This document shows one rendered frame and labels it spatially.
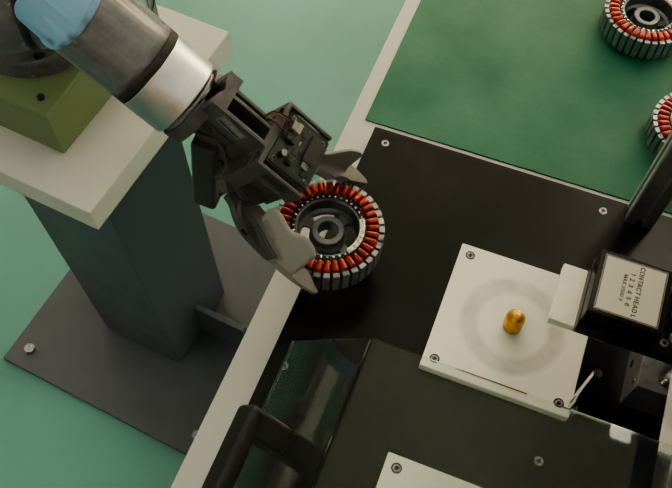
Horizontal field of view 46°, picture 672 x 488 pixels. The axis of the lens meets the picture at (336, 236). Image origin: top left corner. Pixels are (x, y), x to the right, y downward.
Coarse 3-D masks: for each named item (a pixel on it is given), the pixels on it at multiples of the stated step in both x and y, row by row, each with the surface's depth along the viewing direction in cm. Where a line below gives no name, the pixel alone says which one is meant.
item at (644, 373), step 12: (636, 360) 76; (648, 360) 74; (636, 372) 74; (648, 372) 73; (660, 372) 73; (624, 384) 78; (636, 384) 73; (648, 384) 73; (660, 384) 73; (624, 396) 76; (636, 396) 74; (648, 396) 73; (660, 396) 73; (636, 408) 77; (648, 408) 76; (660, 408) 75
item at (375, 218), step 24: (312, 192) 79; (336, 192) 79; (360, 192) 80; (288, 216) 77; (312, 216) 80; (360, 216) 78; (312, 240) 79; (336, 240) 78; (360, 240) 76; (312, 264) 75; (336, 264) 75; (360, 264) 76; (336, 288) 77
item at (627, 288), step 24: (600, 264) 68; (624, 264) 68; (648, 264) 68; (576, 288) 71; (600, 288) 67; (624, 288) 67; (648, 288) 67; (552, 312) 70; (576, 312) 70; (600, 312) 66; (624, 312) 66; (648, 312) 66; (600, 336) 68; (624, 336) 67; (648, 336) 66
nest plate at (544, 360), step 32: (480, 256) 84; (448, 288) 82; (480, 288) 82; (512, 288) 82; (544, 288) 82; (448, 320) 80; (480, 320) 80; (544, 320) 80; (448, 352) 79; (480, 352) 79; (512, 352) 79; (544, 352) 79; (576, 352) 79; (512, 384) 77; (544, 384) 77
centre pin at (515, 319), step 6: (510, 312) 78; (516, 312) 78; (522, 312) 79; (510, 318) 78; (516, 318) 78; (522, 318) 78; (504, 324) 79; (510, 324) 78; (516, 324) 78; (522, 324) 78; (510, 330) 79; (516, 330) 79
